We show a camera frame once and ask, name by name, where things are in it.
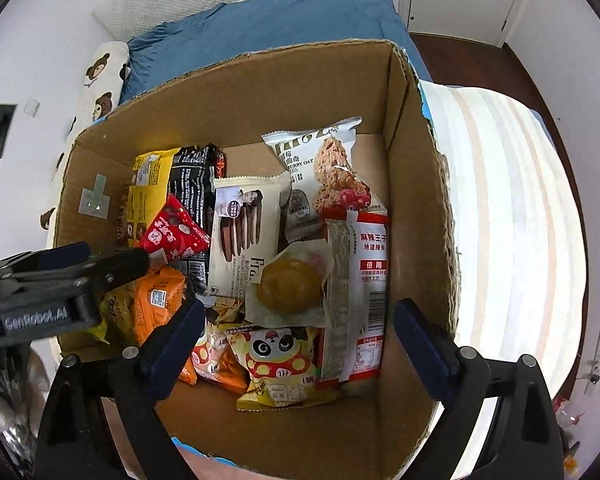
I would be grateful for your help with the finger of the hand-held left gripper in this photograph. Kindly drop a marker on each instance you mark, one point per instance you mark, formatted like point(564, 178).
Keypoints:
point(122, 266)
point(65, 256)

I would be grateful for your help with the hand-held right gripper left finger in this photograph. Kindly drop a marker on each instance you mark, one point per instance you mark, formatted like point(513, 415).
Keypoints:
point(180, 340)

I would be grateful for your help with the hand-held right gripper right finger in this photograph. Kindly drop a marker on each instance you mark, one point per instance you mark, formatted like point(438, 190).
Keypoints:
point(420, 345)

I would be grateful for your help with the yellow clear chip bag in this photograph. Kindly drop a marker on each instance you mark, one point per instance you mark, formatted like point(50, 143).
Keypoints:
point(115, 305)

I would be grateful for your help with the red star snack packet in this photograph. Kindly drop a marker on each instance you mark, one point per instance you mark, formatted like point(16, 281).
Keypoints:
point(172, 232)

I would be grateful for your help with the brown cardboard box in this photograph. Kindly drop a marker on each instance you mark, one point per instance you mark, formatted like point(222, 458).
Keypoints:
point(415, 185)

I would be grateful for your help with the orange panda snack packet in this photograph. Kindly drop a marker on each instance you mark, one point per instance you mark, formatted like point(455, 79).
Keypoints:
point(215, 365)

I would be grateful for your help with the red white snack packet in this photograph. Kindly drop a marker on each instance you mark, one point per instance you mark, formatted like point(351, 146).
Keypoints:
point(360, 285)

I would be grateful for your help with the silver foil bag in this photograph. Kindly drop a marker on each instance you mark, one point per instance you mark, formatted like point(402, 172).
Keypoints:
point(10, 410)

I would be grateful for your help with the yellow panda snack packet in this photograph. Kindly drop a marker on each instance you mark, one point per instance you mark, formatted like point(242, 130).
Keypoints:
point(275, 360)

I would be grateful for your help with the white wafer packet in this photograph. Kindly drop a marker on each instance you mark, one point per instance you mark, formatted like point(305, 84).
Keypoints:
point(245, 260)

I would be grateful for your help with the black snack packet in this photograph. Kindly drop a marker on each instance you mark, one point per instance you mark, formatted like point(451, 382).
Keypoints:
point(195, 180)

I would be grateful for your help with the clear wrapped bun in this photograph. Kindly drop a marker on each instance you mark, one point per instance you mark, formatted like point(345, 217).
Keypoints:
point(285, 285)

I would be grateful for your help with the striped bed sheet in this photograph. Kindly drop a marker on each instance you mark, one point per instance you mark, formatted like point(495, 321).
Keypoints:
point(505, 210)

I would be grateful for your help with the bear print pillow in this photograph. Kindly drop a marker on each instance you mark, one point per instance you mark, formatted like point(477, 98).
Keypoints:
point(100, 65)

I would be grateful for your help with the white oat cookie packet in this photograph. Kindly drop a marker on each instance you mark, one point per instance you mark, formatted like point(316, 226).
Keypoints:
point(305, 160)

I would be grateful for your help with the blue blanket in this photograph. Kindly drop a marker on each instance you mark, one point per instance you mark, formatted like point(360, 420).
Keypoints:
point(280, 20)

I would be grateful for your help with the white wall socket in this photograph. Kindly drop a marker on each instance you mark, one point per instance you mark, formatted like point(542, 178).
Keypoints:
point(32, 108)

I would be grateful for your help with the white wall fitting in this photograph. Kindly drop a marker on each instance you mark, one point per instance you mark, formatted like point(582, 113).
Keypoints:
point(596, 365)

